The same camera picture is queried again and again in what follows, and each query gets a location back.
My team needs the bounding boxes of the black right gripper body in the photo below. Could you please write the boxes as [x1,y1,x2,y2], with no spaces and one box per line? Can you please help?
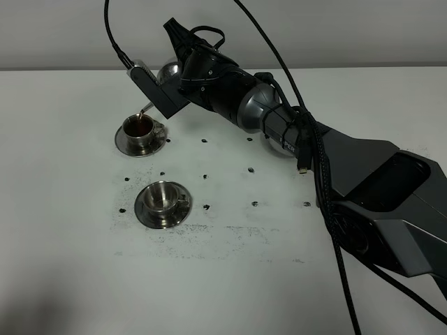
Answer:
[179,45,258,121]

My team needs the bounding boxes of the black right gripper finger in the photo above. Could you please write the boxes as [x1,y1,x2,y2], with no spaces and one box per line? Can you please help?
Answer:
[163,18,202,61]

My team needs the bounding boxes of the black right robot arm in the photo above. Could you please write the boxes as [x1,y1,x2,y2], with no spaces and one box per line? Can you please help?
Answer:
[164,20,446,289]

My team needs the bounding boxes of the far stainless steel teacup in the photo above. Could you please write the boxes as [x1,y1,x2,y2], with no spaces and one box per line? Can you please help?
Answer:
[122,114,164,147]

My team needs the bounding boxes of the stainless steel teacup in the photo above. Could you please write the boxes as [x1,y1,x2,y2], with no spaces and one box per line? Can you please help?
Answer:
[122,114,164,147]
[142,181,189,218]

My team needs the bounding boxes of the stainless steel teapot saucer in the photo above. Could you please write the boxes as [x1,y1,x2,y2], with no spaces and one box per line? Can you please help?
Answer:
[268,138,295,158]

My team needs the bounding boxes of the far stainless steel saucer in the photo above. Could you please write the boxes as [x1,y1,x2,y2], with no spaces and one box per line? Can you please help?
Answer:
[115,121,167,157]

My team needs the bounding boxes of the near stainless steel teacup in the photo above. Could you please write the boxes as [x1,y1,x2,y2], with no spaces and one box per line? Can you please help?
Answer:
[142,181,189,218]

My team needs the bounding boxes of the near stainless steel saucer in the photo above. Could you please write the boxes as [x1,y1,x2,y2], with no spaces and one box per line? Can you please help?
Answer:
[134,182,192,229]

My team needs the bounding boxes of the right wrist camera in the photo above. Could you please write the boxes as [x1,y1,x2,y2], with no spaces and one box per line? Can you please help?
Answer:
[125,59,191,120]

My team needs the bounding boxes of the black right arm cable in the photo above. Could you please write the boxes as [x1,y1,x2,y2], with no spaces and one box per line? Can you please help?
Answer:
[103,0,447,335]

